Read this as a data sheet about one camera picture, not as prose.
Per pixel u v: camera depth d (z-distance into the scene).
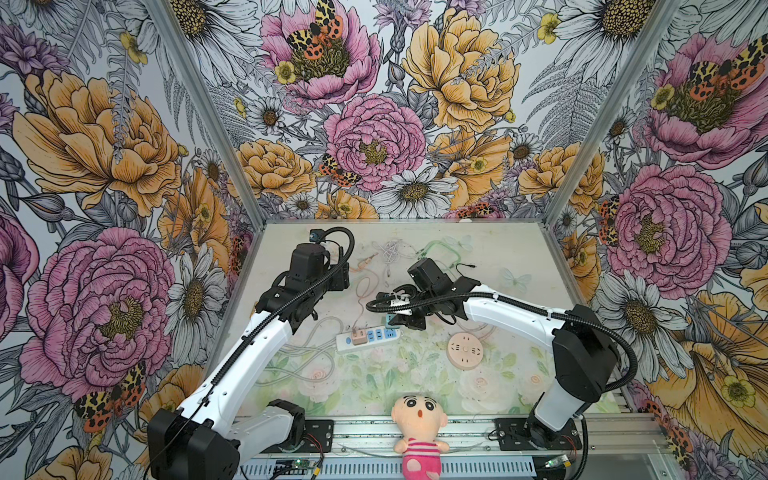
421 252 1.12
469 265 1.09
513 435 0.74
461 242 1.16
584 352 0.45
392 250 1.10
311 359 0.88
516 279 1.05
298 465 0.70
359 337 0.84
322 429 0.75
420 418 0.70
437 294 0.66
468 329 0.93
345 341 0.88
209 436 0.38
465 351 0.86
